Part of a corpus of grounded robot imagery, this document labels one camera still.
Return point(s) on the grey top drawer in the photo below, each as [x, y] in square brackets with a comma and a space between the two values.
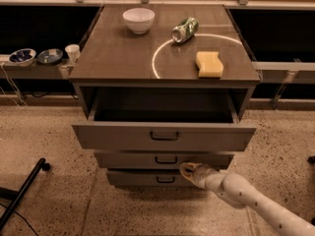
[163, 121]

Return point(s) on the grey bottom drawer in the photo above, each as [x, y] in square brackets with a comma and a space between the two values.
[146, 178]

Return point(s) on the yellow sponge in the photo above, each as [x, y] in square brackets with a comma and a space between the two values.
[209, 64]

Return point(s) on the blue patterned bowl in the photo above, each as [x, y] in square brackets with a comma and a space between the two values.
[23, 57]

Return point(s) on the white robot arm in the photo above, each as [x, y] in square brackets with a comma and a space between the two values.
[237, 192]

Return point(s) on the grey drawer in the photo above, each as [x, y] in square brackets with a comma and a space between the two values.
[115, 159]
[146, 178]
[163, 121]

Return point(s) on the black chair leg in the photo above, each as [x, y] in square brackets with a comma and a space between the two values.
[15, 196]

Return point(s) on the white paper cup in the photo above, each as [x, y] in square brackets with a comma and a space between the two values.
[73, 51]

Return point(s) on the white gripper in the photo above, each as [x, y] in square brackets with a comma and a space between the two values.
[209, 181]

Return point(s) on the white ceramic bowl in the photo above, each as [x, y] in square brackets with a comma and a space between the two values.
[139, 20]

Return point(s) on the crushed green soda can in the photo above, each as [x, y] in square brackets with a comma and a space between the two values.
[185, 30]

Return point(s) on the low side shelf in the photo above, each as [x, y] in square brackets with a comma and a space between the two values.
[37, 71]

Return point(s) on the black caster wheel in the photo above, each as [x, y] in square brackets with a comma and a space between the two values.
[311, 160]

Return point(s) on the grey blue bowl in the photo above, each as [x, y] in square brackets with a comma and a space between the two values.
[50, 56]

